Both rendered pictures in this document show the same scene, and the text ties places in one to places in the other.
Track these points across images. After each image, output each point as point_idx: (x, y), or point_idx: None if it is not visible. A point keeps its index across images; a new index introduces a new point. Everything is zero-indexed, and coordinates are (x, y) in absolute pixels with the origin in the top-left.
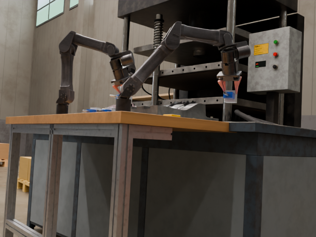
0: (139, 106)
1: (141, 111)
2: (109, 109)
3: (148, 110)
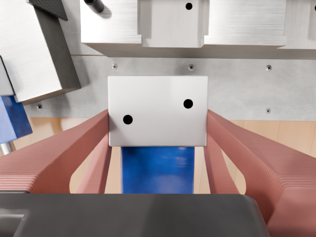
0: (238, 45)
1: (245, 51)
2: (5, 112)
3: (313, 51)
